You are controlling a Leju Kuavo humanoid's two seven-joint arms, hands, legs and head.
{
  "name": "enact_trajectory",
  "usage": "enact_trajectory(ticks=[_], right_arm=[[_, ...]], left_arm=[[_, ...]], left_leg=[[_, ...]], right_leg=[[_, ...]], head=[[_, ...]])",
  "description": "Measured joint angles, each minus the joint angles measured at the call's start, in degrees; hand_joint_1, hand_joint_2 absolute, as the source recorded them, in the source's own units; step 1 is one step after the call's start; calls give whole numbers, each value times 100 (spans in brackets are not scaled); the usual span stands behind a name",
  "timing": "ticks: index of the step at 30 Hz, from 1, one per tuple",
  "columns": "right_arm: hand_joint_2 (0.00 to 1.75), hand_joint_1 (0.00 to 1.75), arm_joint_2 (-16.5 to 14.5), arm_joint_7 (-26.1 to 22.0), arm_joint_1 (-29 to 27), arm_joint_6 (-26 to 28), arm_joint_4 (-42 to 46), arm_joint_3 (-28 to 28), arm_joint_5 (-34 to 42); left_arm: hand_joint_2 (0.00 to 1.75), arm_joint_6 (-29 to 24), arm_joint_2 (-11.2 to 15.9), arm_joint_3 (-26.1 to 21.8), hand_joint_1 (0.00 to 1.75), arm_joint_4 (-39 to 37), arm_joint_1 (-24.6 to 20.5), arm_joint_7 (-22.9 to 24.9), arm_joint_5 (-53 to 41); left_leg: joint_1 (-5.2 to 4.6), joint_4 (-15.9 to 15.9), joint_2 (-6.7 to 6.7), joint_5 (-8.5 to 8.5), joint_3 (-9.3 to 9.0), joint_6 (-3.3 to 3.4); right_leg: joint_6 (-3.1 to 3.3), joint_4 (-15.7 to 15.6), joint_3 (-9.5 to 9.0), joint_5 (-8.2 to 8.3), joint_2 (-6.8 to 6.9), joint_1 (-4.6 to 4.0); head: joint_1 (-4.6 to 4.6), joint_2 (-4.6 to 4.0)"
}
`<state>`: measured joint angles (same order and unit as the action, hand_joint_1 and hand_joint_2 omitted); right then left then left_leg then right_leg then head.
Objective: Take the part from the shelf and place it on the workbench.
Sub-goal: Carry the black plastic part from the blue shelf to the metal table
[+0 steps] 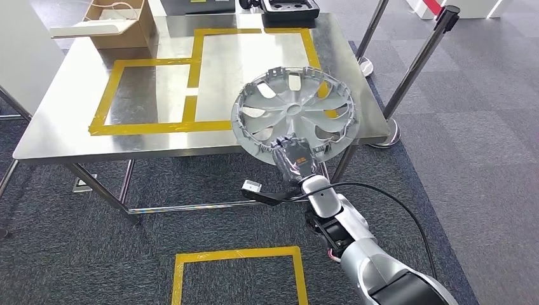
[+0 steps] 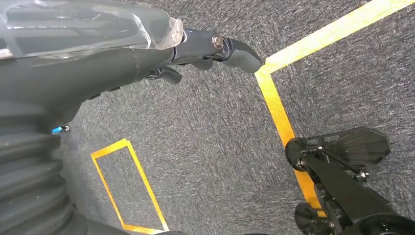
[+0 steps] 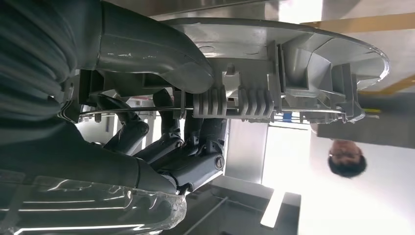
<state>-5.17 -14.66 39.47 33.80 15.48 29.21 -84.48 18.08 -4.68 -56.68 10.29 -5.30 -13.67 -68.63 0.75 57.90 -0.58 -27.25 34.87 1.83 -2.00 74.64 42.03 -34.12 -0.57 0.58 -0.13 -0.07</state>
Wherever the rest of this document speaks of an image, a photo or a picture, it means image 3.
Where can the clear plastic hand cover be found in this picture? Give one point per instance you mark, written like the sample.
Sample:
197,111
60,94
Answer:
97,211

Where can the person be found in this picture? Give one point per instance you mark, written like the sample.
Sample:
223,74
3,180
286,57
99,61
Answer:
347,162

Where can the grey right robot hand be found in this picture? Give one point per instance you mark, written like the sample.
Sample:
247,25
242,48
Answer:
81,162

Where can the grey laptop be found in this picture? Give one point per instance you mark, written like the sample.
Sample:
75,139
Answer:
373,129

